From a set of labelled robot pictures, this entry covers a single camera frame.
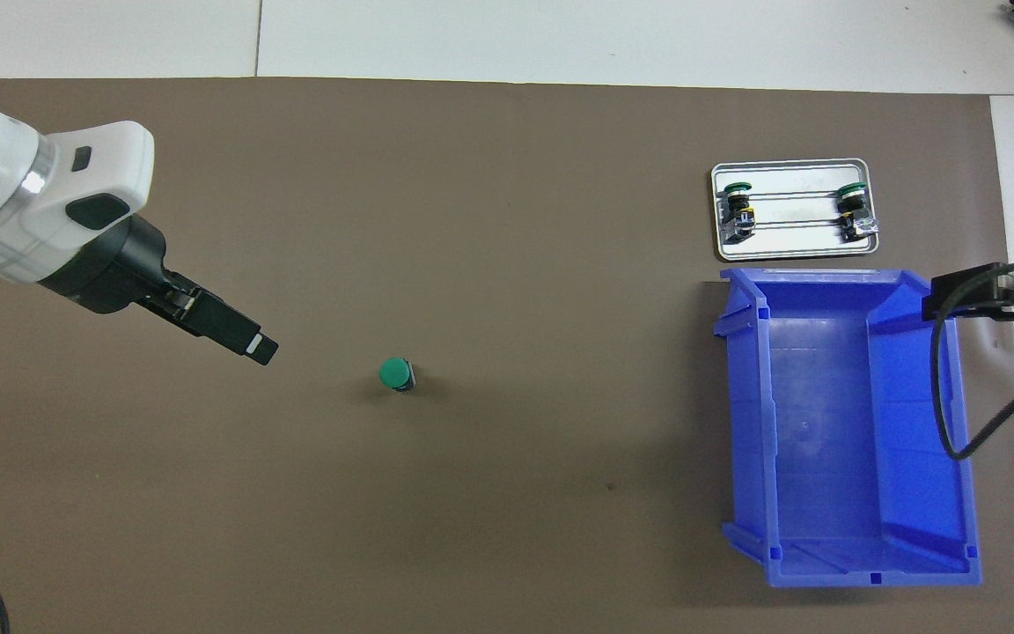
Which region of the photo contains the silver metal tray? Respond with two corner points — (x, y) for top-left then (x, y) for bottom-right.
(710, 158), (880, 263)

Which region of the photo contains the green push button switch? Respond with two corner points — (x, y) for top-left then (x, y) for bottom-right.
(834, 182), (878, 243)
(378, 357), (418, 394)
(723, 181), (759, 243)

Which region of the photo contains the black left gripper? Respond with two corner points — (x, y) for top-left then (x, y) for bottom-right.
(39, 216), (280, 368)

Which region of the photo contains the brown table mat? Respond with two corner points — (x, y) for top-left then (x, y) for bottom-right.
(0, 77), (1014, 634)

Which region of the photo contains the blue plastic storage bin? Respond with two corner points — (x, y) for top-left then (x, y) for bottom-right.
(713, 268), (983, 589)

